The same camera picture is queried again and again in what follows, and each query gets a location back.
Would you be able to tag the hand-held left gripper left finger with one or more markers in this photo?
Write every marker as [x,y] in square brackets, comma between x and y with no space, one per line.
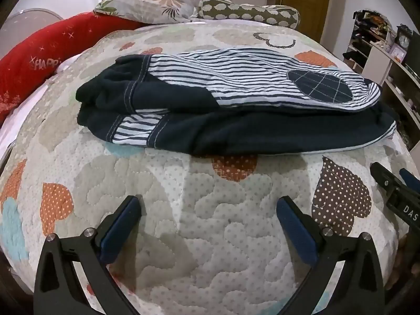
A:
[115,236]

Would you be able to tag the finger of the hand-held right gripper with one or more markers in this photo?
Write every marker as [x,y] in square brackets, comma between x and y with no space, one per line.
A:
[384,182]
[410,180]

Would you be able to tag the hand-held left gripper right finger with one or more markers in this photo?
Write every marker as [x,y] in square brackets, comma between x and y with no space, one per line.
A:
[295,233]

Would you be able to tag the navy striped pants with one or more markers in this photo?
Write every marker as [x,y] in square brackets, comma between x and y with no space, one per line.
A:
[229,131]

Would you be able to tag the heart patchwork quilt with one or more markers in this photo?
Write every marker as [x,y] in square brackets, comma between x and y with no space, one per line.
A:
[197,203]

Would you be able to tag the beige shelf unit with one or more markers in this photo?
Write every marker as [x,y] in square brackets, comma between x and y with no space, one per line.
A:
[380,59]

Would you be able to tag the black table clock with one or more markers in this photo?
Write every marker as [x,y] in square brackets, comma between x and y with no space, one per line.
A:
[403,39]

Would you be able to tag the white bed sheet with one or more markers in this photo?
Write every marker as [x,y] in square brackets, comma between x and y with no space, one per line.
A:
[19,118]

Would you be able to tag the long red printed pillow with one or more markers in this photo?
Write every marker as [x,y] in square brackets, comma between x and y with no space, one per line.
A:
[39,49]

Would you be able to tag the olive shell print bolster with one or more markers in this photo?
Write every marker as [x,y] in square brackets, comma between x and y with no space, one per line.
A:
[246,11]

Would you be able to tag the grey floral pillow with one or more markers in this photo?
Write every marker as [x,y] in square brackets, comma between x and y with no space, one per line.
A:
[147,6]

